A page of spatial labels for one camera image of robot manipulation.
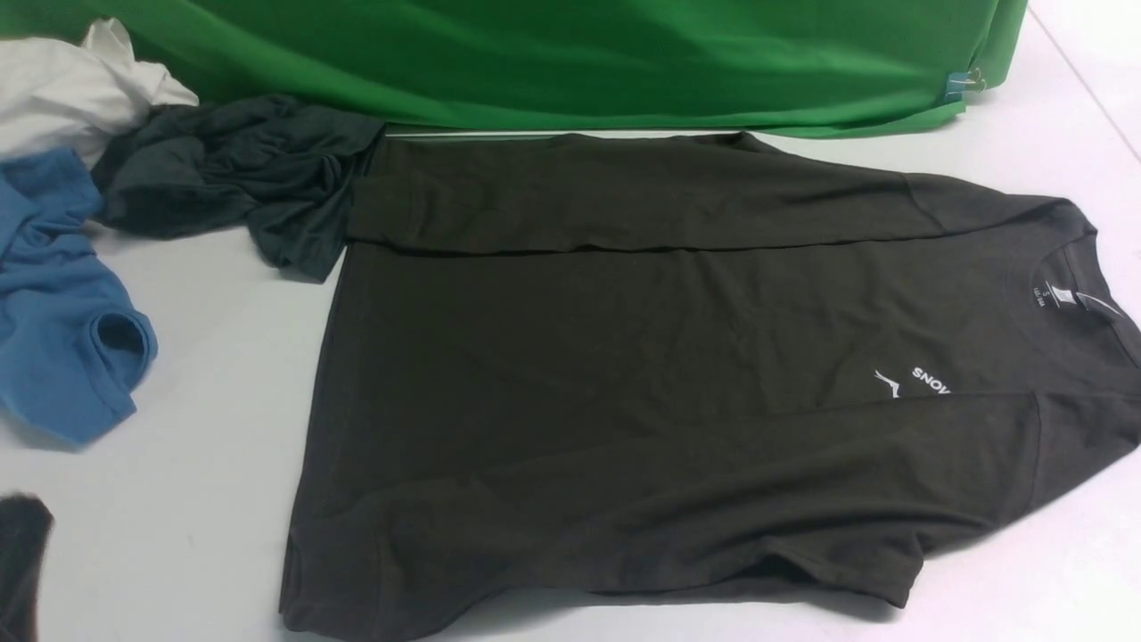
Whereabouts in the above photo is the dark teal crumpled garment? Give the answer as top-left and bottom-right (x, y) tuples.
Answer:
(91, 96), (386, 282)

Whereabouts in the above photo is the dark gray long-sleeved shirt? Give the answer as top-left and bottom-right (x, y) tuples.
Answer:
(280, 133), (1138, 641)

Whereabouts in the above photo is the white crumpled garment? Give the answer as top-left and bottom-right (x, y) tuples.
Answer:
(1, 18), (199, 168)

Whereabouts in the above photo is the blue crumpled garment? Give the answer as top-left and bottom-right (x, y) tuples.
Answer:
(1, 147), (157, 447)

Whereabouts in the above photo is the green backdrop cloth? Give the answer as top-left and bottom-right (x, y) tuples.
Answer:
(3, 1), (1028, 139)

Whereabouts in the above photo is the blue binder clip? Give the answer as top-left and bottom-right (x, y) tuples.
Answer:
(944, 68), (988, 104)

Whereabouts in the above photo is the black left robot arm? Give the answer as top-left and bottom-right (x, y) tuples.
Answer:
(1, 493), (52, 641)

